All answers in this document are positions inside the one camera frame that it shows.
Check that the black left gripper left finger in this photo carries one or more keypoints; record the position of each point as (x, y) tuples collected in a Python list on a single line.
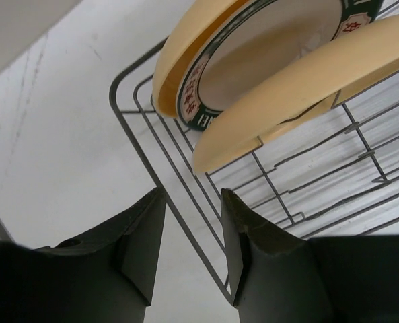
[(105, 274)]

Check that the green patterned rim plate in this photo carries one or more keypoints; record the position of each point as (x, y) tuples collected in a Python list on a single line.
[(259, 39)]

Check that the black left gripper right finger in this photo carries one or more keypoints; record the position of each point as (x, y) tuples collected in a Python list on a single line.
[(275, 276)]

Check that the grey wire dish rack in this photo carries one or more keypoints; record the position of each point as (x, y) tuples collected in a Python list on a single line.
[(337, 174)]

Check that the yellow plate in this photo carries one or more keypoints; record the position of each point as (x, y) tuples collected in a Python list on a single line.
[(332, 74), (201, 20)]

